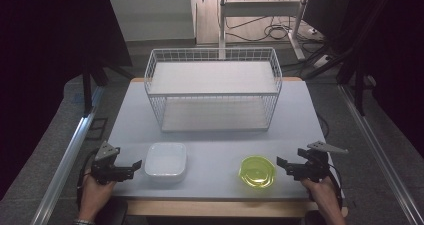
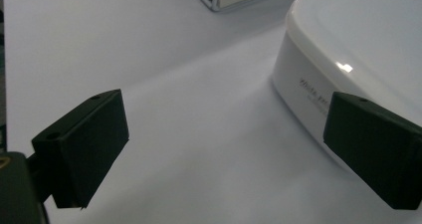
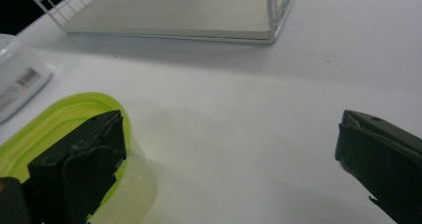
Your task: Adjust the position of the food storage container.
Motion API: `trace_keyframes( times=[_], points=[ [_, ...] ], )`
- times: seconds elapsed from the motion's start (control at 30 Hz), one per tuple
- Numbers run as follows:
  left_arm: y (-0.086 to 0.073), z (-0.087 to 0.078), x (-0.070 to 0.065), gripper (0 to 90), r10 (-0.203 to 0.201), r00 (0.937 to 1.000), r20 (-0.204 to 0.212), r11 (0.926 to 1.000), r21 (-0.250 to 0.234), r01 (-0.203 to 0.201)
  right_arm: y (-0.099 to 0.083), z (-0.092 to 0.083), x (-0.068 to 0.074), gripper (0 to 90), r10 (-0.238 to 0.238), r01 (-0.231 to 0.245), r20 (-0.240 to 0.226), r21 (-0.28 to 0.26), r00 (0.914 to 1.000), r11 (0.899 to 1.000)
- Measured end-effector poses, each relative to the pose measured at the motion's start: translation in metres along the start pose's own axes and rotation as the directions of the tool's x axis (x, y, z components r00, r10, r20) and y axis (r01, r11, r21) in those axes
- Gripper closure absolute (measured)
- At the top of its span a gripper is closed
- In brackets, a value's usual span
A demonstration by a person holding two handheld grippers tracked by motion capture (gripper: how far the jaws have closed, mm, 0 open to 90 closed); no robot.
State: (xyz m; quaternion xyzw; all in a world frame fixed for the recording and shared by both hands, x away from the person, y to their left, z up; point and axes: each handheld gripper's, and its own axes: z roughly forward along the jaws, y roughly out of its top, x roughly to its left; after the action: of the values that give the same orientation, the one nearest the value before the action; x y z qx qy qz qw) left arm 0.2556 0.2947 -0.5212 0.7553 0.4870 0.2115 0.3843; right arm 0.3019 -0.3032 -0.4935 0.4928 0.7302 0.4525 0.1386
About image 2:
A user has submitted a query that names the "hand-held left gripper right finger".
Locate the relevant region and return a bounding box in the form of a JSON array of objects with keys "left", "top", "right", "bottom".
[{"left": 322, "top": 91, "right": 422, "bottom": 211}]

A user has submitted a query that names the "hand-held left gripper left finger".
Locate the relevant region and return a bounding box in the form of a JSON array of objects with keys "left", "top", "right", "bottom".
[{"left": 31, "top": 89, "right": 130, "bottom": 209}]

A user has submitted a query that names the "white lidded plastic box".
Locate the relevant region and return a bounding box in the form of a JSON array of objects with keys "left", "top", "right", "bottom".
[{"left": 271, "top": 0, "right": 422, "bottom": 185}]

